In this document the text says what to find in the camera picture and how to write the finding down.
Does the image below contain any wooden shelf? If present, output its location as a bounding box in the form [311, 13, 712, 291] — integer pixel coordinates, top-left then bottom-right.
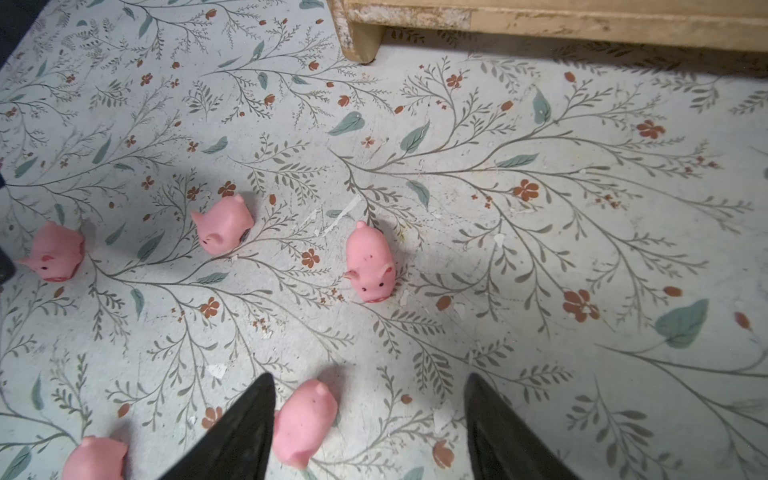
[328, 0, 767, 64]

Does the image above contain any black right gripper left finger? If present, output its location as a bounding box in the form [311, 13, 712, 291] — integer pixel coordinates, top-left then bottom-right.
[163, 373, 276, 480]

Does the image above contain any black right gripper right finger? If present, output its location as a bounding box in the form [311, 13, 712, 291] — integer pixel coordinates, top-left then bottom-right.
[464, 373, 577, 480]

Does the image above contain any pink pig toy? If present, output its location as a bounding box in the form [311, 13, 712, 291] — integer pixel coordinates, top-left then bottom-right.
[343, 221, 396, 303]
[62, 436, 128, 480]
[272, 379, 338, 470]
[191, 194, 255, 256]
[17, 221, 85, 282]

